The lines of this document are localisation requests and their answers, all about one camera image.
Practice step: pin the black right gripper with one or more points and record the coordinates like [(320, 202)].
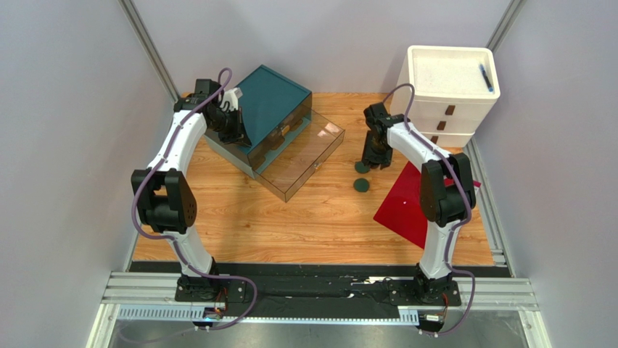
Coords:
[(377, 153)]

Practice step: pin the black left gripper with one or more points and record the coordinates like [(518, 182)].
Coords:
[(241, 135)]

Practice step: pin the green round compact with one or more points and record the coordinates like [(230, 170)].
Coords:
[(361, 185), (361, 168)]

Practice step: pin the clear drawer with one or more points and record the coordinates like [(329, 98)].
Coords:
[(273, 122), (302, 151)]

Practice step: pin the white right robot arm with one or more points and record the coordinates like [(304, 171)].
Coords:
[(447, 192)]

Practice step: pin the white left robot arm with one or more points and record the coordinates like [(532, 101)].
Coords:
[(164, 207)]

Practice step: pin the teal drawer organizer box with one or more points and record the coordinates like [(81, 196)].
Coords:
[(263, 84)]

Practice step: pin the white three-drawer cabinet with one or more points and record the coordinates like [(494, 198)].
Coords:
[(442, 91)]

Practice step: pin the blue pen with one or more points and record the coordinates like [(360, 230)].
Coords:
[(486, 78)]

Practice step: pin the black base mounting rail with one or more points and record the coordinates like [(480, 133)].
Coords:
[(319, 291)]

